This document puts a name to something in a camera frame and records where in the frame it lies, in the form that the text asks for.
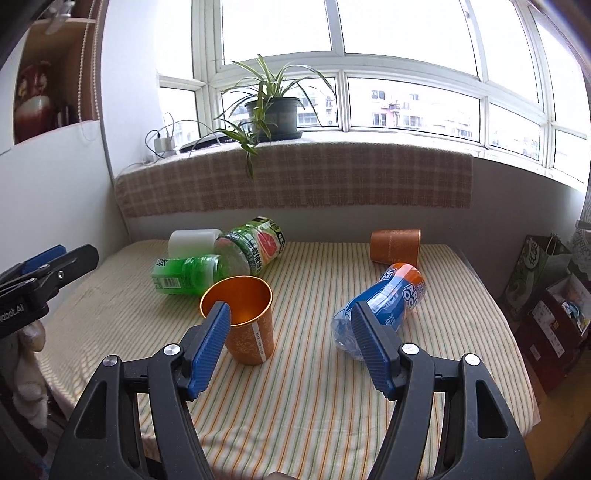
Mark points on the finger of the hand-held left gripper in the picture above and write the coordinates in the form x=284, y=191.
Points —
x=74, y=265
x=44, y=258

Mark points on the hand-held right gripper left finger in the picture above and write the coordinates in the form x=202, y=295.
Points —
x=210, y=350

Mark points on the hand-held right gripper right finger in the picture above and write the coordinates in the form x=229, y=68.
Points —
x=371, y=350

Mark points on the plain orange metal cup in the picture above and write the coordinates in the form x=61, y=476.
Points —
x=395, y=247

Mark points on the person's left forearm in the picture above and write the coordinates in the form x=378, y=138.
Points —
x=30, y=387

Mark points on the orange cup with white label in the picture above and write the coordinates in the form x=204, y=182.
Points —
x=244, y=323

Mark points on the person's left hand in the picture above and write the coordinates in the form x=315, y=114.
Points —
x=33, y=336

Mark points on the blue and orange plastic bottle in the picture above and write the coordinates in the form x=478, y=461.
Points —
x=392, y=295

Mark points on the green plastic bottle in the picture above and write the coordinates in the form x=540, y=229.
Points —
x=184, y=274

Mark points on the striped tablecloth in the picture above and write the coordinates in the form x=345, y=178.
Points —
x=323, y=415

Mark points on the green bottle with grapefruit label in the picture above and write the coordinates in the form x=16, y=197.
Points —
x=258, y=247

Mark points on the red jar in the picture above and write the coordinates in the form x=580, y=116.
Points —
x=33, y=106

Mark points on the checked sill cloth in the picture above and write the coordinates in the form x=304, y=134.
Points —
x=346, y=180

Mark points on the green paper bag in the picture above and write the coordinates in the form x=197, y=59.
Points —
x=531, y=277

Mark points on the dark red box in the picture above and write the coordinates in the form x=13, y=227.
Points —
x=549, y=337

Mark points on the dark flat device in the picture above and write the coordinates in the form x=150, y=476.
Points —
x=207, y=141

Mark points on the wooden shelf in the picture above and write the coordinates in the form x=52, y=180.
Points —
x=64, y=60

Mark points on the potted spider plant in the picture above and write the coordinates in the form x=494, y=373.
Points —
x=274, y=115

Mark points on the white window frame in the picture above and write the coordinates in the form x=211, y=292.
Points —
x=339, y=64

